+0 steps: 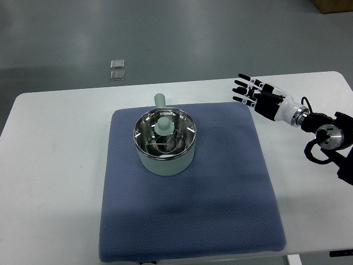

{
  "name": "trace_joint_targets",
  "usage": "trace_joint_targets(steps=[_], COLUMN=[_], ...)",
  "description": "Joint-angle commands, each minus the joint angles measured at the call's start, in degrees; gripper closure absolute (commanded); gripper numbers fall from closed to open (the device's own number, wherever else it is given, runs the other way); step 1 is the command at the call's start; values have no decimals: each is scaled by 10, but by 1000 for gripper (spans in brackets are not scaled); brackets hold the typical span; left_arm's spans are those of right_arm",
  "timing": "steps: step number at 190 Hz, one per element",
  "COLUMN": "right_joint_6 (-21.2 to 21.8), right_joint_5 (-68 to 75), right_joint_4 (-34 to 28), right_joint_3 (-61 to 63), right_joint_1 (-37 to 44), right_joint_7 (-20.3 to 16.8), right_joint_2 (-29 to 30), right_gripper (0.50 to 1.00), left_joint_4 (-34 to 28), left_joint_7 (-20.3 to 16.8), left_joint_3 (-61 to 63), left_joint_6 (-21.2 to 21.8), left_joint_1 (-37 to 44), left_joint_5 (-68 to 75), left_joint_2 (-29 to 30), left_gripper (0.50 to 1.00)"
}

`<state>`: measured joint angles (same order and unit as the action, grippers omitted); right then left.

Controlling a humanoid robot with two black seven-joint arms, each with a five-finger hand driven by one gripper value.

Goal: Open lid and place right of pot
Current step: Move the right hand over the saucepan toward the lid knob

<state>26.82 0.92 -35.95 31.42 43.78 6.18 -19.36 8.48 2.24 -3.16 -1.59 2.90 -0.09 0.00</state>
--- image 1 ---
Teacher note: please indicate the blue padded mat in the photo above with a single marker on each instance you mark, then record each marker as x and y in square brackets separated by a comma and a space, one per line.
[223, 203]

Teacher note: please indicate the glass lid with green knob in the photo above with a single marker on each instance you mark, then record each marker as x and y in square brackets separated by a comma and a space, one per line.
[165, 133]

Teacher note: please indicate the metal floor plate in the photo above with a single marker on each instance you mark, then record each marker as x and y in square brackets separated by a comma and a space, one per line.
[117, 75]
[117, 63]

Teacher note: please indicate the black bracket under table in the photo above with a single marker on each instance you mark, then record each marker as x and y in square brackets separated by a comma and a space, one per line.
[341, 253]

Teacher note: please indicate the lower metal floor plate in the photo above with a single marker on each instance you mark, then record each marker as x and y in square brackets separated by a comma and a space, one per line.
[117, 75]

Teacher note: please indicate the upper metal floor plate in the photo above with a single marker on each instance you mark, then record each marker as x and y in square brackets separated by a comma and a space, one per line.
[117, 63]

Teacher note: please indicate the brown cardboard box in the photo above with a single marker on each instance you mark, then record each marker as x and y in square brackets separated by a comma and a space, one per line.
[333, 6]

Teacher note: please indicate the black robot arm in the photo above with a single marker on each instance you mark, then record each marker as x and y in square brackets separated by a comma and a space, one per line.
[331, 135]

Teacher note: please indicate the white table leg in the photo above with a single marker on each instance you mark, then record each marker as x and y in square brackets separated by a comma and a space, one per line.
[294, 260]

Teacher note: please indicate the pale green pot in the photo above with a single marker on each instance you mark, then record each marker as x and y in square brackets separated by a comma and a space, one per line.
[166, 167]

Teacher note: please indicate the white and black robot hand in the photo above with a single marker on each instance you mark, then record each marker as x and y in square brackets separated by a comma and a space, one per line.
[268, 100]

